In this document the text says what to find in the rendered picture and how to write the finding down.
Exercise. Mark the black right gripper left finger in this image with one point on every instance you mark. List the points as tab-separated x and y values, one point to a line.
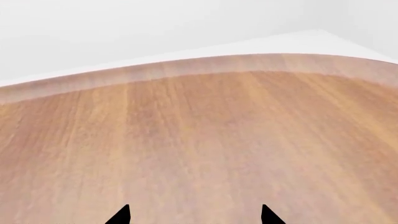
122	217

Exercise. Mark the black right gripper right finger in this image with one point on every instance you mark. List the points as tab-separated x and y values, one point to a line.
269	217

